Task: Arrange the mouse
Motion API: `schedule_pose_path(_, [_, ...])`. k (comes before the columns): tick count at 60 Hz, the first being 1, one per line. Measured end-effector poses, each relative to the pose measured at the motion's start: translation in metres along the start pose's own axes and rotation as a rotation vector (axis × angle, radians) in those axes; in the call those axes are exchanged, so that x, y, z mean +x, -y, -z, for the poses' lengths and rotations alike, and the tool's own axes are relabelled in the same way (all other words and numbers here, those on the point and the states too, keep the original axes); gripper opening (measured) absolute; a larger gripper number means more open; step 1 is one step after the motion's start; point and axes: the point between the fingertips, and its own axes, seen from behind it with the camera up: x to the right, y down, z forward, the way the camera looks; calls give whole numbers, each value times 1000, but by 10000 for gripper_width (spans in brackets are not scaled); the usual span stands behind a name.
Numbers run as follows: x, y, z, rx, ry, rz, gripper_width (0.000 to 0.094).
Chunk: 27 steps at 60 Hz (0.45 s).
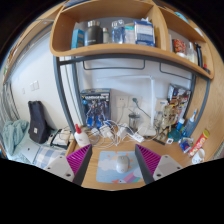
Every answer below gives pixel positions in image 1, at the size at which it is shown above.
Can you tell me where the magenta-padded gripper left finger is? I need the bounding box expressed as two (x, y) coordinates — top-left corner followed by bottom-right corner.
(44, 143), (94, 187)

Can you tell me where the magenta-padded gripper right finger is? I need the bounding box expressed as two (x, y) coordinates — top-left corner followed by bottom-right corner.
(134, 143), (184, 185)

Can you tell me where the grey white computer mouse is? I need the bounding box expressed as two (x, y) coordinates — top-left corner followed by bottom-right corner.
(115, 154), (131, 174)

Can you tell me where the pastel sun cloud mouse pad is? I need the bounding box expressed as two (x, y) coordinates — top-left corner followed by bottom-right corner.
(95, 150), (145, 184)

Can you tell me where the plaid bedding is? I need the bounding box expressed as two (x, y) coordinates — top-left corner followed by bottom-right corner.
(33, 144), (68, 169)

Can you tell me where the black ruler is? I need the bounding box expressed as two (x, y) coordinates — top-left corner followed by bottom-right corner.
(151, 137), (167, 146)

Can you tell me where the teal round dish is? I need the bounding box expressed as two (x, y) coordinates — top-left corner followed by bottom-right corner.
(167, 128), (182, 143)

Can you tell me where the white red-capped pump bottle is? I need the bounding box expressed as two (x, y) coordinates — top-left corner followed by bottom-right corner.
(73, 123), (91, 148)

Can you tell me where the white cup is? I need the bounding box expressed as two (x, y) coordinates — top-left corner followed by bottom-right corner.
(191, 148), (207, 165)

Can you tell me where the white power strip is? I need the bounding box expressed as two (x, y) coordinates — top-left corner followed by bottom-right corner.
(129, 131), (145, 144)

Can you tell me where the red yellow chips can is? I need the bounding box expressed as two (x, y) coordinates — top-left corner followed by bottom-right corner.
(187, 129), (211, 158)

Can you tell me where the blue white-capped can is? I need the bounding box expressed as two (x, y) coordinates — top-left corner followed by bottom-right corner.
(175, 117), (185, 132)

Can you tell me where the brown tree creature figure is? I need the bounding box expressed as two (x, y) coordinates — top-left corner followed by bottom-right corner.
(159, 104), (178, 141)

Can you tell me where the blue spray bottle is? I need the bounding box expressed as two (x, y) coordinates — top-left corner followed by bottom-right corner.
(181, 108), (198, 138)

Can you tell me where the black bag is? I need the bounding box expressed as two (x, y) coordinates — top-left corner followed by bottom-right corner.
(27, 100), (51, 144)

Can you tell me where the steel cup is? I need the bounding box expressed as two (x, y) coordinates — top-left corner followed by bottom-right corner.
(128, 112), (141, 132)

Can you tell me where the large white power adapter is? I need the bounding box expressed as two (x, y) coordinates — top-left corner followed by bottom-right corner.
(114, 124), (129, 140)

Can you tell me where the teal blanket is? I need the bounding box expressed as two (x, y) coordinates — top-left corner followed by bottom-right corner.
(2, 119), (30, 156)

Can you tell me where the small white charger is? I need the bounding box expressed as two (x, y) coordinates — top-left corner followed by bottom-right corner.
(99, 124), (114, 139)

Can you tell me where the blue robot model kit box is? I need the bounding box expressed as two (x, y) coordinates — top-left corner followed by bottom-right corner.
(80, 88), (112, 129)

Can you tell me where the printed figure packaging box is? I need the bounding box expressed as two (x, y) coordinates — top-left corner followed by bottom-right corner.
(166, 83), (192, 118)

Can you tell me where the wooden shelf unit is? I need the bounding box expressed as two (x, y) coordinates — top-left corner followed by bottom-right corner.
(49, 0), (214, 81)

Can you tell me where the white cable tangle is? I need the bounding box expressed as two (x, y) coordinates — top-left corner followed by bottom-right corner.
(88, 119), (148, 149)

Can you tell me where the beige wall card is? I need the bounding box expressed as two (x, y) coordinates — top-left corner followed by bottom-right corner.
(154, 98), (169, 113)

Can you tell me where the green plug with cable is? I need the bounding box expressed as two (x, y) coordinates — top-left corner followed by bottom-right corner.
(132, 97), (152, 119)

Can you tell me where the white wall socket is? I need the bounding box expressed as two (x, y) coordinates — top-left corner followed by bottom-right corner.
(116, 96), (129, 108)

